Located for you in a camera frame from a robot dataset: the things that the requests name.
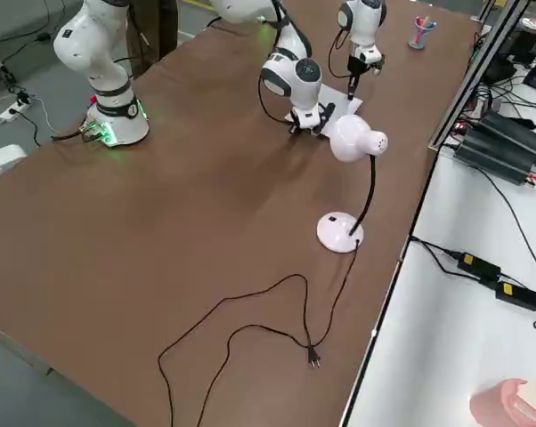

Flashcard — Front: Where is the white box with label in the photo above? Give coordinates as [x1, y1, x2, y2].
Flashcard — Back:
[0, 143, 29, 184]

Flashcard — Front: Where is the black power adapter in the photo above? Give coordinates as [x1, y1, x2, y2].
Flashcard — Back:
[456, 250, 503, 282]
[493, 278, 536, 311]

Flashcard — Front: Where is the white desk lamp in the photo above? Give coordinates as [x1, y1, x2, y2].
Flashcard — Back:
[316, 114, 390, 255]

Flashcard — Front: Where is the black finned power supply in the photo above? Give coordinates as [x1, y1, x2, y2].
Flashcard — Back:
[475, 109, 536, 156]
[453, 127, 536, 187]

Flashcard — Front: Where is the aluminium frame post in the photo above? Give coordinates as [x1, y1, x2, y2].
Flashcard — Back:
[426, 0, 536, 152]

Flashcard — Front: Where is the black base cable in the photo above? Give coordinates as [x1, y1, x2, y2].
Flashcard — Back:
[52, 126, 104, 144]

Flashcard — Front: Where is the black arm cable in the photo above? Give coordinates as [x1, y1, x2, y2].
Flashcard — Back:
[327, 26, 353, 80]
[255, 66, 296, 128]

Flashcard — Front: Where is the black lamp power cable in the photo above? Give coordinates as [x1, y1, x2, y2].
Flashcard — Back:
[157, 238, 363, 427]

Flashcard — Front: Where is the pink plastic container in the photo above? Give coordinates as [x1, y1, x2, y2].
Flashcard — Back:
[468, 377, 536, 427]

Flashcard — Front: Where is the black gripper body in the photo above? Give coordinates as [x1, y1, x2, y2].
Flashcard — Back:
[346, 52, 368, 77]
[294, 106, 325, 134]

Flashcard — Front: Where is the clear plastic pen cup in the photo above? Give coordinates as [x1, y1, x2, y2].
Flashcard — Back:
[408, 17, 436, 51]

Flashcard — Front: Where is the white power strip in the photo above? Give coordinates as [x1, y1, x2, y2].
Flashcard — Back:
[0, 98, 34, 125]

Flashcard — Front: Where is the white A4 paper sheet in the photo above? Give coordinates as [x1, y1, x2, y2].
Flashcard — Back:
[285, 85, 364, 137]

